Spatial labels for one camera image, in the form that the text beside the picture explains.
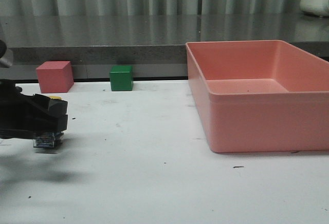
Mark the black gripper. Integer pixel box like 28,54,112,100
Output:
1,79,68,139

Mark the yellow push button switch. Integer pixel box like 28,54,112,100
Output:
33,96,64,148

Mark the pink cube block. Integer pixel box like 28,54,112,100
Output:
36,61,74,93

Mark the green cube block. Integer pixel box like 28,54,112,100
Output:
109,65,134,91

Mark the dark grey counter shelf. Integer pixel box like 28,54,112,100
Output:
1,13,328,82

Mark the pink plastic bin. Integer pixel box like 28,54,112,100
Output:
186,40,328,153

